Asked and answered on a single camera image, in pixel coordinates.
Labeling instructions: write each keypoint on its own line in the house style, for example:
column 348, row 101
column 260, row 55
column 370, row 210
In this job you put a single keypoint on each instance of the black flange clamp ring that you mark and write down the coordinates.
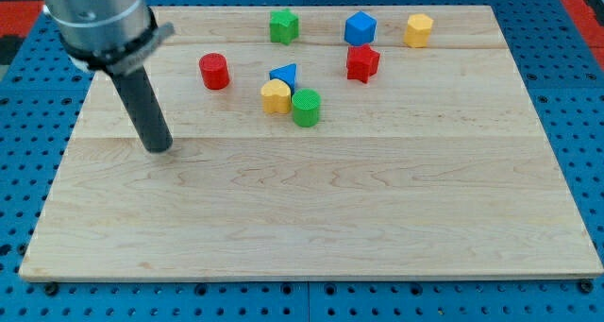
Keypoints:
column 104, row 45

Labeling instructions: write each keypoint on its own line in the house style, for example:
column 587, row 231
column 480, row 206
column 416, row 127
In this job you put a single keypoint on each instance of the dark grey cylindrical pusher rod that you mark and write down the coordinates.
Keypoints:
column 143, row 109

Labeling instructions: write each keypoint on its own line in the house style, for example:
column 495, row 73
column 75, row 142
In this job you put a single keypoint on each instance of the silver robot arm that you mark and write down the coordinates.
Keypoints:
column 89, row 11

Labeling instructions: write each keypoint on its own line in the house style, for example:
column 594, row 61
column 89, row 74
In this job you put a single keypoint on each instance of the blue triangle block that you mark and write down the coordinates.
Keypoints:
column 287, row 74

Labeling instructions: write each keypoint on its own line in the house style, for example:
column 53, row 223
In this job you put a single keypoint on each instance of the red cylinder block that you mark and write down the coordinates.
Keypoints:
column 214, row 71

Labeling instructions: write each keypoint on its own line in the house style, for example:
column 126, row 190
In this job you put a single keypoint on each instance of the yellow heart block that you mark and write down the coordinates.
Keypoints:
column 276, row 97

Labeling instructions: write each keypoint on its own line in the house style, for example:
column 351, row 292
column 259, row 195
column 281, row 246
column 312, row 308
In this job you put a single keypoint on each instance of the green star block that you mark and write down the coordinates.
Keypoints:
column 283, row 26

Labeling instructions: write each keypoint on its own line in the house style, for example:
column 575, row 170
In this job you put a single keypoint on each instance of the green cylinder block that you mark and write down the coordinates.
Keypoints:
column 306, row 105

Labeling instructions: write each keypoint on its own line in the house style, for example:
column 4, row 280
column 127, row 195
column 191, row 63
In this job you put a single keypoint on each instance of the light wooden board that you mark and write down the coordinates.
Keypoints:
column 438, row 168

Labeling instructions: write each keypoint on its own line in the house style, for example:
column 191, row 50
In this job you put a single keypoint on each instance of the red star block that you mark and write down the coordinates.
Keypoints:
column 361, row 62

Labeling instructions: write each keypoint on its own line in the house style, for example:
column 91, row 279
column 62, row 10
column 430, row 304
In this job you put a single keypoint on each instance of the blue cube block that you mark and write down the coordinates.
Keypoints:
column 360, row 28

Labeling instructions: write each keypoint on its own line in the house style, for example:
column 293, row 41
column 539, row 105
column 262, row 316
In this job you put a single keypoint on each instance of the yellow hexagon block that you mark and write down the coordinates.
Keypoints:
column 418, row 30

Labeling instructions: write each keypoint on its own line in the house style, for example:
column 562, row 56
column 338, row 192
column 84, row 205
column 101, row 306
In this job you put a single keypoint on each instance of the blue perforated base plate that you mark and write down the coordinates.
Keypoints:
column 557, row 46

